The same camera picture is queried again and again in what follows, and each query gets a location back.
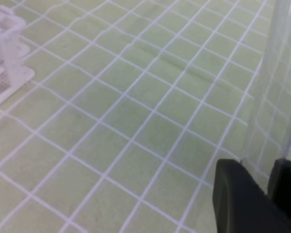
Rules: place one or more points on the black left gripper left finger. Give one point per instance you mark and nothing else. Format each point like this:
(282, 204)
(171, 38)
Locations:
(240, 205)

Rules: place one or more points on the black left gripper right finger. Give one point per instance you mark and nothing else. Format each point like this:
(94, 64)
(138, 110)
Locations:
(279, 185)

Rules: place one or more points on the clear glass test tube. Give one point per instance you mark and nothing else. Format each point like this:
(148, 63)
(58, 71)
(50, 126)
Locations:
(269, 129)

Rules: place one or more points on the green checked tablecloth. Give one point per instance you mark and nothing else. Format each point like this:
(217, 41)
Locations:
(132, 104)

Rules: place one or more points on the white plastic test tube rack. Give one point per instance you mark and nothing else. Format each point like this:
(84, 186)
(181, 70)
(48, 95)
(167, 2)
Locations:
(13, 73)

